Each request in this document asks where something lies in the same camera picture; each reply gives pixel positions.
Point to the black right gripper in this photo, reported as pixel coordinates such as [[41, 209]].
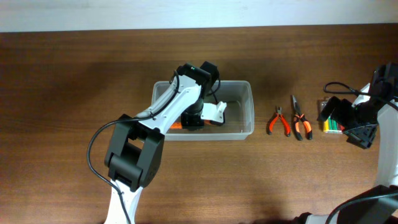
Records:
[[341, 106]]

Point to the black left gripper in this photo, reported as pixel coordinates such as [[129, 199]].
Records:
[[189, 122]]

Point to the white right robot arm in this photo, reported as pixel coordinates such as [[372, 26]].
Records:
[[378, 204]]

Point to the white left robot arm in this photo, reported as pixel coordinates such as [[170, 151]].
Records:
[[135, 149]]

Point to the pack of coloured bits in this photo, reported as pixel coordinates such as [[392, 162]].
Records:
[[330, 126]]

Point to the clear plastic storage box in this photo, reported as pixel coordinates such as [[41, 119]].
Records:
[[239, 116]]

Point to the small orange handled pliers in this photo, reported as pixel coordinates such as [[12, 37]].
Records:
[[278, 115]]

